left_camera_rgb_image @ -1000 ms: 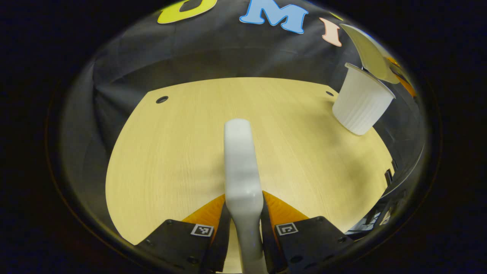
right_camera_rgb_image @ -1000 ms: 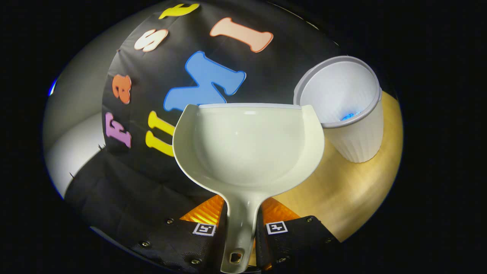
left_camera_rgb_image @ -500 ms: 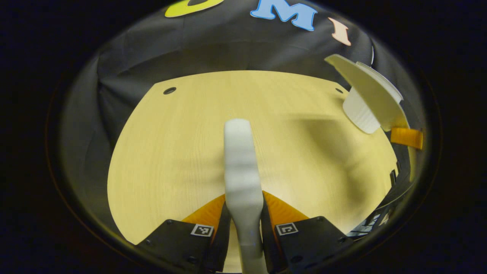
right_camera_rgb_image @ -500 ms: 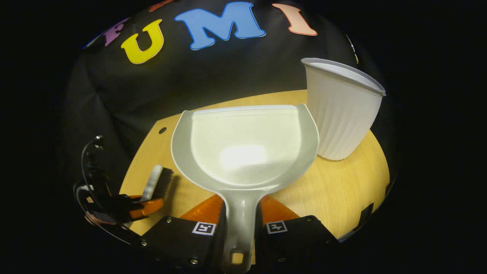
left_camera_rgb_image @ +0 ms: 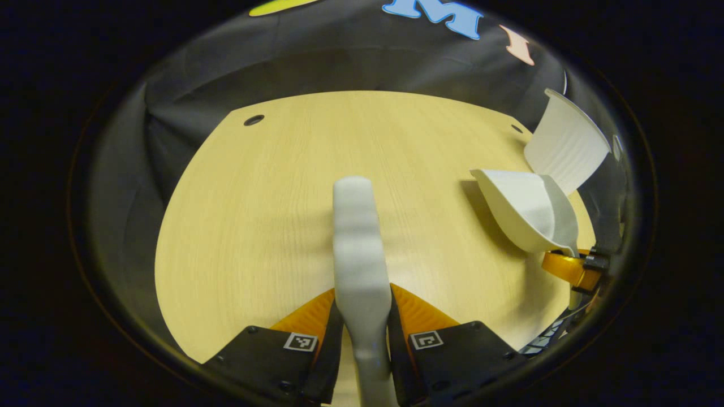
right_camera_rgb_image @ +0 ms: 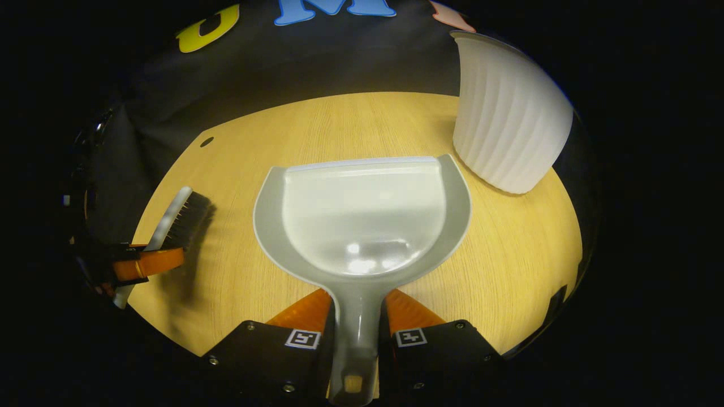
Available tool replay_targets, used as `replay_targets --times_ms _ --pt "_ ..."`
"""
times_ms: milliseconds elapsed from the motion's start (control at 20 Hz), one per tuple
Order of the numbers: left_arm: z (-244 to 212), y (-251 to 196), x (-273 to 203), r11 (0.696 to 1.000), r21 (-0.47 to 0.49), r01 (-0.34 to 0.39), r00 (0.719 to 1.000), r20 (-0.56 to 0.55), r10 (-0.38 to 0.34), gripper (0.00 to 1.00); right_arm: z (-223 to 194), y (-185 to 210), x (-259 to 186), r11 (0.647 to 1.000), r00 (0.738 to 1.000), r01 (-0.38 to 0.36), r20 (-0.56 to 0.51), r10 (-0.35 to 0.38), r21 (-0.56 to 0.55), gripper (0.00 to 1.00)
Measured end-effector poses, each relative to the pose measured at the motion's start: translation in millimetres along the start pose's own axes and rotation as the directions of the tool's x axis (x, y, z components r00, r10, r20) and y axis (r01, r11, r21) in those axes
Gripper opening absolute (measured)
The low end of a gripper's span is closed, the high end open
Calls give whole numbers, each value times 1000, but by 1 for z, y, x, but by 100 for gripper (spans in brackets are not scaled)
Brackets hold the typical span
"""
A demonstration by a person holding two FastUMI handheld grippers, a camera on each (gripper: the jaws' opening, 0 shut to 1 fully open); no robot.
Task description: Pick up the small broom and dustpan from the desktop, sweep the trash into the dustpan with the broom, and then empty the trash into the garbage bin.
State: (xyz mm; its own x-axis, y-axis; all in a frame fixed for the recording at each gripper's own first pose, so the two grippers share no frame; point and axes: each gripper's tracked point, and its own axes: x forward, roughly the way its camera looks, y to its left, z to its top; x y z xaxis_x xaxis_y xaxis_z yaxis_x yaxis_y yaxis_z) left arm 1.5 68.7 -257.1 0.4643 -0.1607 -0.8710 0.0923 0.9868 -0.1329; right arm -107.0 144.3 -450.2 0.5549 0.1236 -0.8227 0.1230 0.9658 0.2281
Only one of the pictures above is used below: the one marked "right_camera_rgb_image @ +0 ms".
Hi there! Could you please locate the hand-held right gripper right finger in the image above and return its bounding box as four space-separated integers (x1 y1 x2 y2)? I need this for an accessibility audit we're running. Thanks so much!
378 288 505 405

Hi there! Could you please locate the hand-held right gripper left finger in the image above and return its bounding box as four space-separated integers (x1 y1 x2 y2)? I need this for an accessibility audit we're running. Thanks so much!
201 288 335 407

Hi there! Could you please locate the small grey broom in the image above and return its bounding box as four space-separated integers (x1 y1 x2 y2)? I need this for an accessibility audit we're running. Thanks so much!
112 186 213 310

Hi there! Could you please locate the grey plastic dustpan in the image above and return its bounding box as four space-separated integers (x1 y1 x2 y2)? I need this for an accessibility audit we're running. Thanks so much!
253 154 472 406

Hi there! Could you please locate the white ribbed garbage bin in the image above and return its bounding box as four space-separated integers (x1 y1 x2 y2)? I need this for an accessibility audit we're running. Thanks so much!
451 30 575 196

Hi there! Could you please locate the black backdrop cloth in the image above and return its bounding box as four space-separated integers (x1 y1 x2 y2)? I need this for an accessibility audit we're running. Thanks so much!
71 0 594 249

